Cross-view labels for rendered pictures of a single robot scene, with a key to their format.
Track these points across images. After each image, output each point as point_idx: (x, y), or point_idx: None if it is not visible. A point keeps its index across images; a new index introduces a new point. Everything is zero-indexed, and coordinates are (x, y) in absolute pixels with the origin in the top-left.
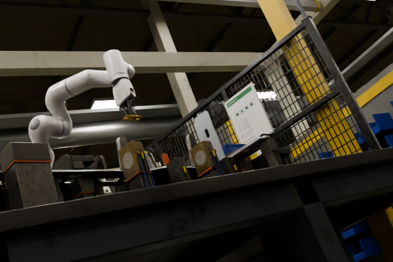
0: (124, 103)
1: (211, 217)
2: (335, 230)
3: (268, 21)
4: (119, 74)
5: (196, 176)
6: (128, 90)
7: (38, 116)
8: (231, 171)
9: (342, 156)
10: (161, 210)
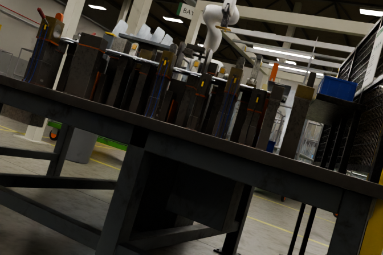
0: None
1: (70, 118)
2: (229, 186)
3: None
4: None
5: None
6: (224, 5)
7: (208, 5)
8: (250, 101)
9: (178, 127)
10: (49, 101)
